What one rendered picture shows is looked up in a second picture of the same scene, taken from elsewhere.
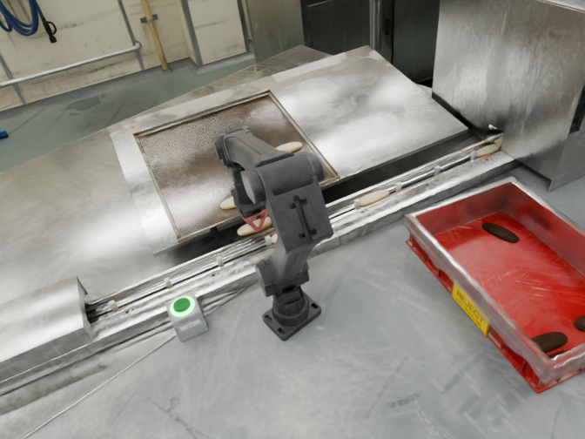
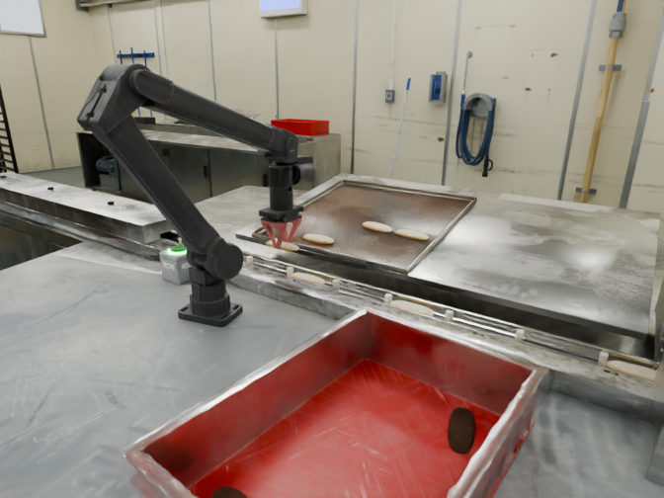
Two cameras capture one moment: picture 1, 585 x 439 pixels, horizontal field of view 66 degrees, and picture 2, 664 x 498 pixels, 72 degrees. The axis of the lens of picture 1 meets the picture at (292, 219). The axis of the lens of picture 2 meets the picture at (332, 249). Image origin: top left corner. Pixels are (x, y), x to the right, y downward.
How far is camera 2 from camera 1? 1.00 m
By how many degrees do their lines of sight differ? 50
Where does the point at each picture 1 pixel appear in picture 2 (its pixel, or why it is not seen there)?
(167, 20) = (605, 199)
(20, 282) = not seen: hidden behind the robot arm
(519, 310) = (299, 475)
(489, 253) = (404, 425)
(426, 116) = (607, 291)
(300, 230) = (90, 110)
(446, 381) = (148, 426)
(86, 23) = (524, 173)
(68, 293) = not seen: hidden behind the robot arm
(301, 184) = (116, 79)
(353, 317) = (223, 346)
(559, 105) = not seen: outside the picture
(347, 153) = (452, 266)
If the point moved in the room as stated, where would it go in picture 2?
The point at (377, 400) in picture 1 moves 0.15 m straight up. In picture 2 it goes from (114, 382) to (101, 302)
